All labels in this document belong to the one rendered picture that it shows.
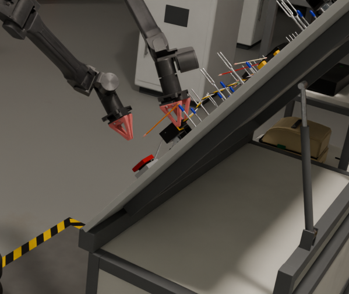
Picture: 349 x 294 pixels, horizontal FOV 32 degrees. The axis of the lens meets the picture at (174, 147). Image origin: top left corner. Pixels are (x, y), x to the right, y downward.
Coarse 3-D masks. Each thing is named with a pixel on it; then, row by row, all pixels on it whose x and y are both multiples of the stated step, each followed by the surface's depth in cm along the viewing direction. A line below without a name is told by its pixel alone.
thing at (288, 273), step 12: (348, 192) 194; (336, 204) 186; (348, 204) 191; (324, 216) 178; (336, 216) 179; (324, 228) 171; (312, 240) 158; (324, 240) 172; (300, 252) 158; (312, 252) 161; (288, 264) 153; (300, 264) 153; (288, 276) 148; (276, 288) 151; (288, 288) 149
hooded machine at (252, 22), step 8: (248, 0) 724; (256, 0) 720; (264, 0) 738; (248, 8) 728; (256, 8) 724; (264, 8) 748; (248, 16) 731; (256, 16) 729; (264, 16) 758; (240, 24) 738; (248, 24) 734; (256, 24) 737; (264, 24) 769; (240, 32) 741; (248, 32) 737; (256, 32) 747; (240, 40) 745; (248, 40) 740; (256, 40) 759; (248, 48) 750
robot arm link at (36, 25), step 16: (32, 0) 162; (32, 16) 164; (16, 32) 160; (32, 32) 164; (48, 32) 170; (48, 48) 172; (64, 48) 178; (64, 64) 180; (80, 64) 187; (80, 80) 189
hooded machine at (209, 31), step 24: (144, 0) 521; (168, 0) 511; (192, 0) 503; (216, 0) 495; (240, 0) 550; (168, 24) 519; (192, 24) 510; (216, 24) 509; (144, 48) 535; (216, 48) 527; (144, 72) 543; (192, 72) 524; (216, 72) 545; (192, 96) 532
